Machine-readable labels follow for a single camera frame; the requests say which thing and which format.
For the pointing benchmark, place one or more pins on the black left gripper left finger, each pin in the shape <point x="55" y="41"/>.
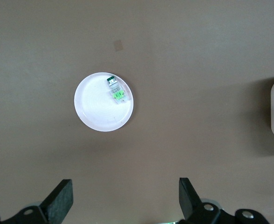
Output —
<point x="57" y="203"/>

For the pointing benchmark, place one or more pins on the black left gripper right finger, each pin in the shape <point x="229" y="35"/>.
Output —
<point x="190" y="203"/>

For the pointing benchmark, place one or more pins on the pale pink round plate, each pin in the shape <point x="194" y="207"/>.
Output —
<point x="95" y="109"/>

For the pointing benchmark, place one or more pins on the beige tape patch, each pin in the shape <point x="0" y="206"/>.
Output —
<point x="118" y="45"/>

